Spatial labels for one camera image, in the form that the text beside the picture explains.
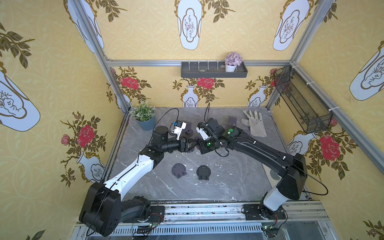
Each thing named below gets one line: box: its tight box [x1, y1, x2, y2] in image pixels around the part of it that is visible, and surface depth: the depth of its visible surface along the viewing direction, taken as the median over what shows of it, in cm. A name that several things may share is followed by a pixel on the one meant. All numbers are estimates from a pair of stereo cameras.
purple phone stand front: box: [171, 163, 187, 179], surface depth 90 cm
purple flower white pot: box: [224, 51, 243, 73], surface depth 85 cm
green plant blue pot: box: [131, 101, 156, 131], surface depth 101 cm
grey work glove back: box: [240, 110, 267, 137], surface depth 112 cm
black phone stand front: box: [196, 165, 211, 181], surface depth 89 cm
